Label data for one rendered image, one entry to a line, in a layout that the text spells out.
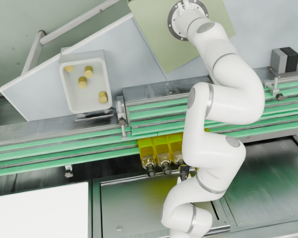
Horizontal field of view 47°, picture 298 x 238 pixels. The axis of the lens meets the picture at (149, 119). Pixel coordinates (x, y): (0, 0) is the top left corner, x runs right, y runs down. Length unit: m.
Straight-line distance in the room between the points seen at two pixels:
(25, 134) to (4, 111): 0.69
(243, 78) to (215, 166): 0.22
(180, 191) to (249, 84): 0.32
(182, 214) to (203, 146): 0.26
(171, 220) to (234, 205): 0.44
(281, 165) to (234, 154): 0.77
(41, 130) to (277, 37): 1.05
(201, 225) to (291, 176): 0.62
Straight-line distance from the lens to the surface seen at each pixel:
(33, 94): 1.49
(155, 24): 1.29
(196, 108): 0.77
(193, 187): 0.88
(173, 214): 0.95
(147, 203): 1.31
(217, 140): 0.78
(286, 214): 1.36
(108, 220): 1.29
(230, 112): 0.80
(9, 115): 2.08
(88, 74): 1.36
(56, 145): 1.40
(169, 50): 1.34
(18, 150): 1.44
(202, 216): 0.97
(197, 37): 1.04
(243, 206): 1.35
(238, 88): 0.84
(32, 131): 1.48
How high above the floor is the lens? 2.04
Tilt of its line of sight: 56 degrees down
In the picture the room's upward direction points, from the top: 165 degrees clockwise
